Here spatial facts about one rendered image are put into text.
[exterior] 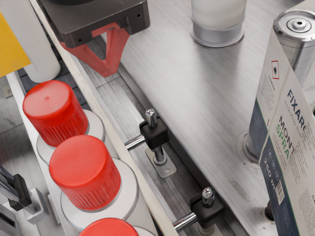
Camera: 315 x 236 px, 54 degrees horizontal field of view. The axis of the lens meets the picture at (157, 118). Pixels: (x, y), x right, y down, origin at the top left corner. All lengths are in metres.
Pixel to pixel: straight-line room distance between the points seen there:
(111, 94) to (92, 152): 0.37
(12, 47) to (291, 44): 0.21
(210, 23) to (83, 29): 0.30
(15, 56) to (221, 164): 0.26
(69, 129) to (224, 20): 0.34
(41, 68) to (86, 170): 0.35
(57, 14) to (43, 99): 0.06
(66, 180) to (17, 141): 0.38
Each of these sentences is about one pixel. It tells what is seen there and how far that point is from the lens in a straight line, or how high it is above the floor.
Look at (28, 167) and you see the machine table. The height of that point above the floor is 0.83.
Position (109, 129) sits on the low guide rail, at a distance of 0.39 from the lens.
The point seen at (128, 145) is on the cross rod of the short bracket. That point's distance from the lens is 0.38.
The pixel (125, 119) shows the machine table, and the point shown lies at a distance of 0.50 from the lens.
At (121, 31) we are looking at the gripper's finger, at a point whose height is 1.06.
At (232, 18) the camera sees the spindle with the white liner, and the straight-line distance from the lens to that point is 0.50.
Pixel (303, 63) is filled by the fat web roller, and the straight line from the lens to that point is 0.28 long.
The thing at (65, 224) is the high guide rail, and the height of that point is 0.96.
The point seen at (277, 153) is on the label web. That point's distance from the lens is 0.29.
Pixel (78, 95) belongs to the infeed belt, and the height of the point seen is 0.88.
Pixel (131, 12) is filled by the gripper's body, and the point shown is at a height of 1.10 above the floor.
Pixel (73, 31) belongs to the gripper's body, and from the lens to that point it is 0.22.
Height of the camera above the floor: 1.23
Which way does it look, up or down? 54 degrees down
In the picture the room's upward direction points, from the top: 11 degrees counter-clockwise
